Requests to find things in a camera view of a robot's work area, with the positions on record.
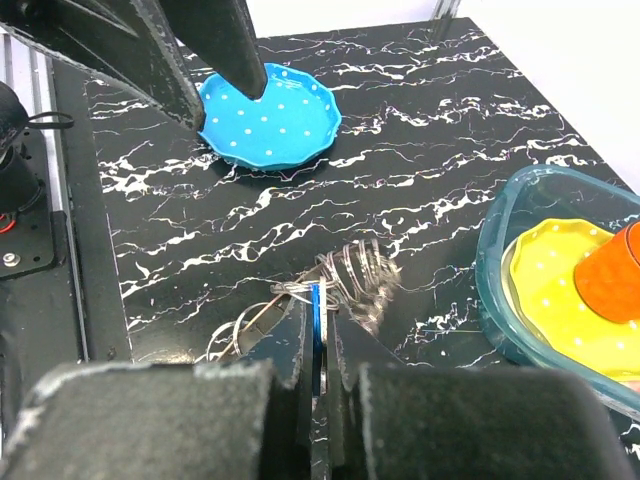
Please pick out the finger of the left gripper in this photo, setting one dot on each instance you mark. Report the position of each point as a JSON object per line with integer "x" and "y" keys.
{"x": 127, "y": 43}
{"x": 221, "y": 33}

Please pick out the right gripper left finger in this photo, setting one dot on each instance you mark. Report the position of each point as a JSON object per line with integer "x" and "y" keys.
{"x": 248, "y": 419}

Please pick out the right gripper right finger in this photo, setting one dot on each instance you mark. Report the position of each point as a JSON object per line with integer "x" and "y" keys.
{"x": 388, "y": 420}

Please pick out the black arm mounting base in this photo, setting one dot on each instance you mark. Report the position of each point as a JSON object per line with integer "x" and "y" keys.
{"x": 44, "y": 320}

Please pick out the blue dotted plate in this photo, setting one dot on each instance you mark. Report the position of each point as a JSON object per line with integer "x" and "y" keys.
{"x": 296, "y": 119}

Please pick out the yellow dotted plate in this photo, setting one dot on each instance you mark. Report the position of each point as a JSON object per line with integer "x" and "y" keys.
{"x": 542, "y": 273}

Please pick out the orange cup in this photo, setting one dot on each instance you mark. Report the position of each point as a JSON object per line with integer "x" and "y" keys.
{"x": 608, "y": 278}

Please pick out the teal transparent plastic bin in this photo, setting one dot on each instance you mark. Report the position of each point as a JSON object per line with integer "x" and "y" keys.
{"x": 530, "y": 196}

